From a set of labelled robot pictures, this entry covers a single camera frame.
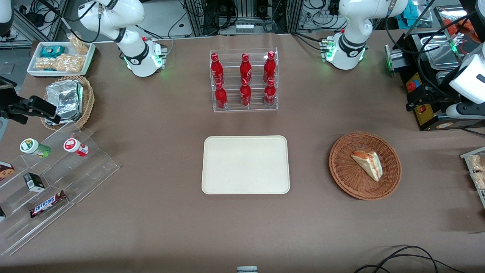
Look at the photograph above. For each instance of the small dark packet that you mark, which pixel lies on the small dark packet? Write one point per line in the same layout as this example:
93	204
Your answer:
2	214

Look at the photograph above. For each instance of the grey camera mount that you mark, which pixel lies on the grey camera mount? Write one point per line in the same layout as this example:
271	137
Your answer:
247	269

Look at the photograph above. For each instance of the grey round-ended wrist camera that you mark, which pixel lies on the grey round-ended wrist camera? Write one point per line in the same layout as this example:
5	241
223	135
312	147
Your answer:
464	110

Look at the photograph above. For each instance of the brown cookie box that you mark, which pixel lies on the brown cookie box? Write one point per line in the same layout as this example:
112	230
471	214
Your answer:
5	170

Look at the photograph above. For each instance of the pale crispy snack bag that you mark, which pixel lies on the pale crispy snack bag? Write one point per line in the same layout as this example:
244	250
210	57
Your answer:
477	163
480	180

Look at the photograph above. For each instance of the clear bag of nut snacks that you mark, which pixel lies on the clear bag of nut snacks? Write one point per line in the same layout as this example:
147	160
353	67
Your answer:
71	62
46	63
79	43

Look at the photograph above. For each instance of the grey device with green light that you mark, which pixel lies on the grey device with green light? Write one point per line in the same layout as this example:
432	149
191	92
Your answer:
396	60

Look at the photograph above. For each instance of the green lidded snack cup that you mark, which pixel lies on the green lidded snack cup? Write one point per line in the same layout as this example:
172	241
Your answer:
31	146

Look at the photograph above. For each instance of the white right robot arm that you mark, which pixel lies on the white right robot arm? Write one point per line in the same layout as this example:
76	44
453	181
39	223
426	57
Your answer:
113	15

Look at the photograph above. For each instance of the teal snack packet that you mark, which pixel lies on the teal snack packet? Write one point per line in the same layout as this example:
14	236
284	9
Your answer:
52	51

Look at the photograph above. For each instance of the red cola bottle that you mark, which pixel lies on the red cola bottle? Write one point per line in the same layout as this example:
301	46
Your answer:
245	69
221	98
269	67
269	94
245	94
217	70

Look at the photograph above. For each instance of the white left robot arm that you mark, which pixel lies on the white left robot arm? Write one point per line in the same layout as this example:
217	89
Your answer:
356	26

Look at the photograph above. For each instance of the shiny metal tray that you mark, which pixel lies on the shiny metal tray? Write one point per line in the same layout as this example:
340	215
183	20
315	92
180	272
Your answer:
439	51

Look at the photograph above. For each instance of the Snickers chocolate bar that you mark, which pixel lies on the Snickers chocolate bar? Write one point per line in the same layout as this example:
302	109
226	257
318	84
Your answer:
48	204

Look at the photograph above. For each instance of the white snack tray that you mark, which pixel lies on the white snack tray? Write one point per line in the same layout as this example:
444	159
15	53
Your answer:
36	72

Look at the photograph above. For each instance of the triangular sandwich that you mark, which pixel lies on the triangular sandwich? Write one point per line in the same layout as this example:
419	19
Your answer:
369	163

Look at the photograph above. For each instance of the clear acrylic stepped shelf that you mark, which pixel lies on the clear acrylic stepped shelf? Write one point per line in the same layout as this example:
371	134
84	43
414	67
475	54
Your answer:
87	170

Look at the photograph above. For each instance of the white power strip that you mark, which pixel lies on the white power strip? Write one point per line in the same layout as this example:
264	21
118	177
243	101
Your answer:
244	27

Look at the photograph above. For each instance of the light tan wicker basket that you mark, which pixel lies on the light tan wicker basket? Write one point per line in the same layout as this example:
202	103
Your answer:
88	98

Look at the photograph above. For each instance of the red emergency stop button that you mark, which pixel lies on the red emergency stop button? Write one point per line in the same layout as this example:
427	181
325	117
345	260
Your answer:
413	85

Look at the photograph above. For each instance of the brown round wicker basket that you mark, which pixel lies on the brown round wicker basket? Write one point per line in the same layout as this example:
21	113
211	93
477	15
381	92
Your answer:
348	178

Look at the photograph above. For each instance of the red lidded snack cup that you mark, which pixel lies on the red lidded snack cup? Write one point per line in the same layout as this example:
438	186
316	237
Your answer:
74	145

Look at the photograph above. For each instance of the clear acrylic bottle rack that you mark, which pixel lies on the clear acrylic bottle rack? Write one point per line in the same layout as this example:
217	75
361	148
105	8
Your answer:
257	108

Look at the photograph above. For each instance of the cream rectangular plastic tray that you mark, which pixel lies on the cream rectangular plastic tray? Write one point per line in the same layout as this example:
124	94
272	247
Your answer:
245	165

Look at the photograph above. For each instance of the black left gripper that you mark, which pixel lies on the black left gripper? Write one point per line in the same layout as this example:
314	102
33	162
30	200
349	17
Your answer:
438	94

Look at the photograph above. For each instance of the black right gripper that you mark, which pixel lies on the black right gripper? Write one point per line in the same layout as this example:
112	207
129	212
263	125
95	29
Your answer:
8	99

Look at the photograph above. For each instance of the silver foil container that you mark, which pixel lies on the silver foil container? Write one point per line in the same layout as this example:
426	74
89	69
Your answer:
64	98

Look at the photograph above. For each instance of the small black carton box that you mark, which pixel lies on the small black carton box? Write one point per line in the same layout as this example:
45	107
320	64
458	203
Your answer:
34	182

